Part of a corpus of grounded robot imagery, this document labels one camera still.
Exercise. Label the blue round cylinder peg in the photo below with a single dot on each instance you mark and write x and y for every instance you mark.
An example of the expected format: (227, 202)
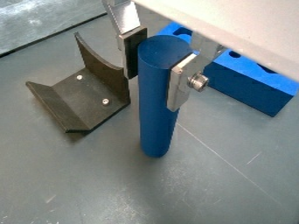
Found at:
(158, 54)

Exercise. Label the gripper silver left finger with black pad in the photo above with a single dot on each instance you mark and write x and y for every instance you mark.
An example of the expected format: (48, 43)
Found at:
(130, 32)

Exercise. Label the black curved peg holder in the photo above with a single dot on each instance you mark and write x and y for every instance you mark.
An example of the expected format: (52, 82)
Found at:
(87, 98)

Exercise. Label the blue shape-sorting board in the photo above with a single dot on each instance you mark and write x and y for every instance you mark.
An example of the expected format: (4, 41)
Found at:
(250, 83)

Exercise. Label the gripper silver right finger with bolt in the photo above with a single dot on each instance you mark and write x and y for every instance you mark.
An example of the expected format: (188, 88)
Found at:
(187, 72)

